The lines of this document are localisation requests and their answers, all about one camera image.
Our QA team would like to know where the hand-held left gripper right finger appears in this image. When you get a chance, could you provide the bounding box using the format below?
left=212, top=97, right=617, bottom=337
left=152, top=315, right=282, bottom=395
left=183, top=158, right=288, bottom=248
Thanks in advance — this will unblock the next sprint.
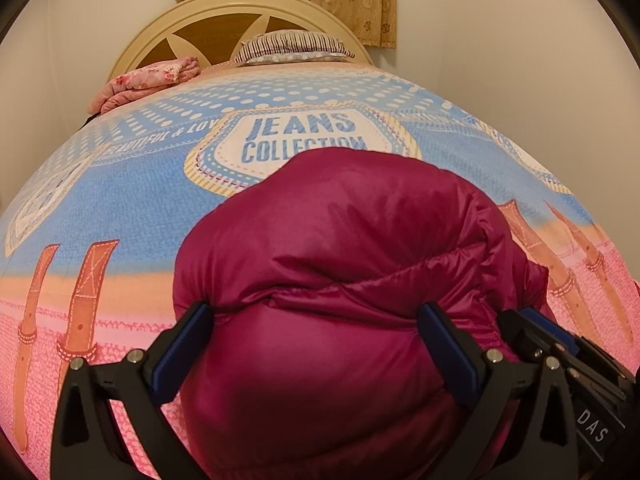
left=417, top=302, right=583, bottom=480

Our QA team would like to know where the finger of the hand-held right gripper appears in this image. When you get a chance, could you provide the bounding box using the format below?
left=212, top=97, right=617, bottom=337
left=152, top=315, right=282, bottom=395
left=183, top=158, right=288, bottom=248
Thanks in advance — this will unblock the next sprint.
left=497, top=310, right=551, bottom=363
left=520, top=307, right=583, bottom=361

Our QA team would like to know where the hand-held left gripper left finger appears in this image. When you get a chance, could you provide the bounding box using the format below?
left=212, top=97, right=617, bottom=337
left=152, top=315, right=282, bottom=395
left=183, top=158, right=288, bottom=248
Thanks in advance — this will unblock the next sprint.
left=50, top=301, right=213, bottom=480

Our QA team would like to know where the magenta puffer jacket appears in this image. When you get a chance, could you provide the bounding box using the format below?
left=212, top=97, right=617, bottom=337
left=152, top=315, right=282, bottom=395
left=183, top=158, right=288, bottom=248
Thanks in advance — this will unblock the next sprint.
left=172, top=149, right=556, bottom=480

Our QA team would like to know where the pink and blue printed bedsheet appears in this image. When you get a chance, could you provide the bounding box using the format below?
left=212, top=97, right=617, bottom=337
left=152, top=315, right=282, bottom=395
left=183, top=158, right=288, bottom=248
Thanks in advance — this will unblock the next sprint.
left=0, top=57, right=640, bottom=480

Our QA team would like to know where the pink floral folded blanket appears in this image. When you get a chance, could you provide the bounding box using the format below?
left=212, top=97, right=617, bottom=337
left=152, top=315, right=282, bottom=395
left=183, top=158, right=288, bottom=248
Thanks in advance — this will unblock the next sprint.
left=87, top=56, right=201, bottom=116

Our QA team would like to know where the cream wooden headboard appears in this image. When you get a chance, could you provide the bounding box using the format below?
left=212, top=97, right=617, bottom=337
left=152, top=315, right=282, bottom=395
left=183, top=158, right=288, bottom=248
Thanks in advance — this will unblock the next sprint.
left=107, top=0, right=373, bottom=83

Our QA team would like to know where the striped pillow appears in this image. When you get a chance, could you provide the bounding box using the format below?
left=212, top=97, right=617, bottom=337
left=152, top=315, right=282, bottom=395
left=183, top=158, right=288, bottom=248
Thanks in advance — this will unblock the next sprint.
left=236, top=30, right=356, bottom=66

